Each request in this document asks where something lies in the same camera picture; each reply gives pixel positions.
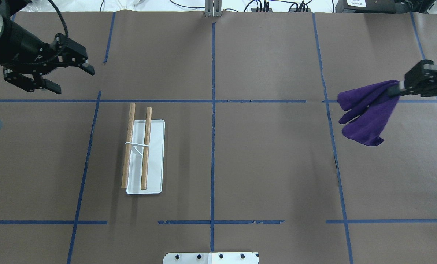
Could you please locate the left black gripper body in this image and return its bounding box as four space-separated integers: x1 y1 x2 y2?
0 18 65 76

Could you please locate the purple towel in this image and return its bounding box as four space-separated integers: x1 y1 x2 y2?
337 80 399 146

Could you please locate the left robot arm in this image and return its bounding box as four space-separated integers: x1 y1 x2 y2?
0 0 96 95

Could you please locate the wooden rack rod far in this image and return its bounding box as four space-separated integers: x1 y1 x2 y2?
121 103 135 189

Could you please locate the wooden rack rod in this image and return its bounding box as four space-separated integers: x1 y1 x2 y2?
141 107 152 190
121 103 135 189

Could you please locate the wooden rack rod near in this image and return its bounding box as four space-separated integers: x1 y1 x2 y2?
141 107 152 190

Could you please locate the white rack base tray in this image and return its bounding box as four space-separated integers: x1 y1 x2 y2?
126 119 165 194

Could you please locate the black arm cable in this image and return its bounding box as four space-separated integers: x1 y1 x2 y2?
48 0 69 41

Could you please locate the aluminium frame post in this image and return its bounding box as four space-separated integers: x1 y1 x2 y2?
204 0 223 17

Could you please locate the white pedestal column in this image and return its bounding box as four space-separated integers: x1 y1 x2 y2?
163 252 260 264

